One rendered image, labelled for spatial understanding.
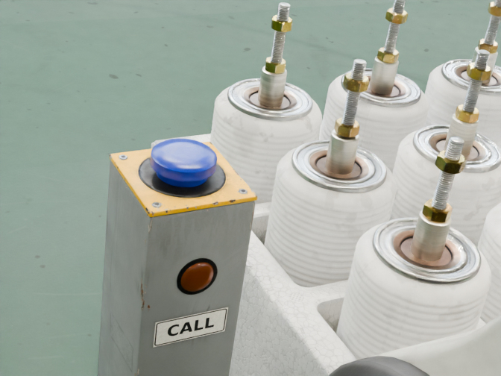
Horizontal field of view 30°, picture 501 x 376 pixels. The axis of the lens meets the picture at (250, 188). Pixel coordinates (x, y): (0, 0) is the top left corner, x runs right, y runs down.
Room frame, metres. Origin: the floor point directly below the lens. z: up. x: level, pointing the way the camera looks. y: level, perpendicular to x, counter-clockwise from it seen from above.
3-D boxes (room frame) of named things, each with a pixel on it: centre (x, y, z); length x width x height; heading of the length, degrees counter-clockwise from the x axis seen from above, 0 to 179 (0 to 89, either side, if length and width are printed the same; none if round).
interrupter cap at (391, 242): (0.54, -0.13, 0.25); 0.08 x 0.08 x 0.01
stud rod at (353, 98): (0.64, -0.07, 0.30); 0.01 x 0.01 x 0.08
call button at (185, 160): (0.49, 0.04, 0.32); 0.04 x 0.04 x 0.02
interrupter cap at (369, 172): (0.64, -0.07, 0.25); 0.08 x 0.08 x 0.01
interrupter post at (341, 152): (0.64, -0.07, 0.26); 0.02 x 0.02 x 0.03
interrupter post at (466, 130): (0.70, -0.17, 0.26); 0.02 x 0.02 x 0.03
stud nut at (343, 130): (0.64, -0.07, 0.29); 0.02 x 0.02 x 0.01; 43
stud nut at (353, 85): (0.64, -0.07, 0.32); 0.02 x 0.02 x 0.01; 43
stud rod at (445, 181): (0.54, -0.13, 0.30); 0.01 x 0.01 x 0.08
